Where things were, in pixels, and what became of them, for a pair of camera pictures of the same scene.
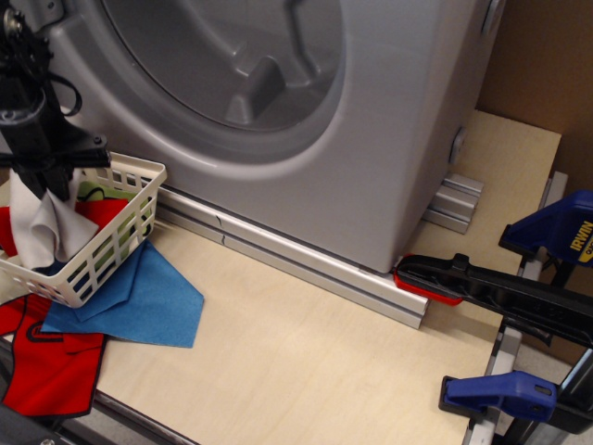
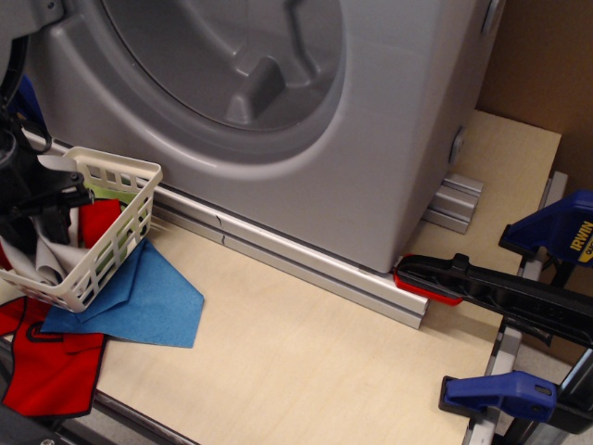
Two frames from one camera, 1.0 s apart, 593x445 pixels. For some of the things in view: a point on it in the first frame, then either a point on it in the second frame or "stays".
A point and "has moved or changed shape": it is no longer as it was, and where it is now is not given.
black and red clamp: [533, 308] stays
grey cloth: [45, 228] has moved or changed shape
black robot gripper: [43, 147] → [31, 192]
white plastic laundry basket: [76, 286] stays
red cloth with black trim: [48, 372] stays
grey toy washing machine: [353, 126] stays
